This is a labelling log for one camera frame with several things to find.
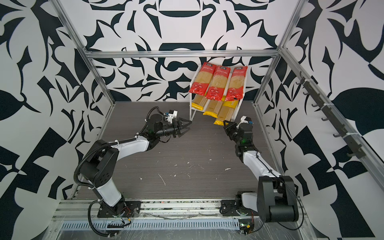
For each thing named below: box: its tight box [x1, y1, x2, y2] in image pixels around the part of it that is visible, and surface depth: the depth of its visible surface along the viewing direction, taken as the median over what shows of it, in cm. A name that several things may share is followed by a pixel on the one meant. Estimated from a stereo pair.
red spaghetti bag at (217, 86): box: [205, 65, 231, 102], surface depth 83 cm
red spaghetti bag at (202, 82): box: [189, 62, 218, 96], surface depth 85 cm
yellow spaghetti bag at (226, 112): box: [213, 100, 239, 126], surface depth 91 cm
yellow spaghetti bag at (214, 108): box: [203, 99, 224, 118], surface depth 93 cm
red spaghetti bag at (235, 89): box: [225, 66, 248, 102], surface depth 82 cm
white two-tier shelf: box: [232, 76, 247, 122], surface depth 84 cm
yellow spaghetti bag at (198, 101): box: [191, 94, 208, 111], surface depth 96 cm
